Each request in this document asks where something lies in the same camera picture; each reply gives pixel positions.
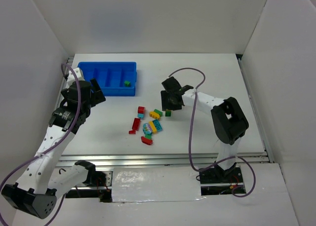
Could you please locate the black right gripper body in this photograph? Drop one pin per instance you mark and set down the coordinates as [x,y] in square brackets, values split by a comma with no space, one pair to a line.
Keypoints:
[171,97]

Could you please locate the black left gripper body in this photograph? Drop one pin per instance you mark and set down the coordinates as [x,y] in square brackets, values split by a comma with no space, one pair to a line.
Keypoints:
[92,94]

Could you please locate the yellow and green brick stack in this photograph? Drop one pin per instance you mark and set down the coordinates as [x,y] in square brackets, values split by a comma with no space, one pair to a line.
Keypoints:
[168,113]

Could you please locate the green two-stud brick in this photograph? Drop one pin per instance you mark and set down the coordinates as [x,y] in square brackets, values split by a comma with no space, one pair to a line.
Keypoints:
[158,112]

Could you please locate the small green brick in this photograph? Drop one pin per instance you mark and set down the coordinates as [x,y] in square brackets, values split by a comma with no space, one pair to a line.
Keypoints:
[127,83]

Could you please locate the red long brick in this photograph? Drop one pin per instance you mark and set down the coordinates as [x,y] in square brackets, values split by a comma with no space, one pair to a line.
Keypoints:
[136,124]

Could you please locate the red curved brick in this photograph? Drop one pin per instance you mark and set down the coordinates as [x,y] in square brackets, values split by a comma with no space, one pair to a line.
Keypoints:
[146,141]

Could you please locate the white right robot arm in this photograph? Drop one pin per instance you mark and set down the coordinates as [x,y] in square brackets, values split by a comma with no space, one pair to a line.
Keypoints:
[229,121]

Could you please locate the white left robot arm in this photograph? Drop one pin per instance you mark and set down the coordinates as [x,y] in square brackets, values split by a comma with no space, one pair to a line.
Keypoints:
[35,192]

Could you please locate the cyan studded brick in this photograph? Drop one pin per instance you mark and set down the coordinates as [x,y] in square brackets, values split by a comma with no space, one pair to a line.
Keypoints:
[157,125]

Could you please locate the blue divided plastic bin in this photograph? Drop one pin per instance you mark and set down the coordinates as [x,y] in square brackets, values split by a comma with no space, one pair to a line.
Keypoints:
[111,76]

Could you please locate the yellow long brick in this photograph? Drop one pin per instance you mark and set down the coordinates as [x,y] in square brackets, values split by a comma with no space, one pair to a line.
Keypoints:
[152,126]

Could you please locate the printed cyan round tile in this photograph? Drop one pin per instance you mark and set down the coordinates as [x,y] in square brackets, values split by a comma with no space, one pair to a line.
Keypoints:
[147,129]

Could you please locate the silver foil tape sheet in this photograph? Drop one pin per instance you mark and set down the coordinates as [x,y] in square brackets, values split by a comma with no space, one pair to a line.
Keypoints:
[155,184]

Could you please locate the aluminium rail frame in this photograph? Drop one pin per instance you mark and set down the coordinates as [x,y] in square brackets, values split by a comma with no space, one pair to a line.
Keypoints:
[111,161]

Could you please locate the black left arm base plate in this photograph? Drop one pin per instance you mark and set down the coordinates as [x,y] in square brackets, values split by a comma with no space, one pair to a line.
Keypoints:
[101,189]

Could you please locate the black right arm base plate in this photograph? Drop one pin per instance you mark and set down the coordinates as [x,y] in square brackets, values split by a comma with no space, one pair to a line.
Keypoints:
[212,180]

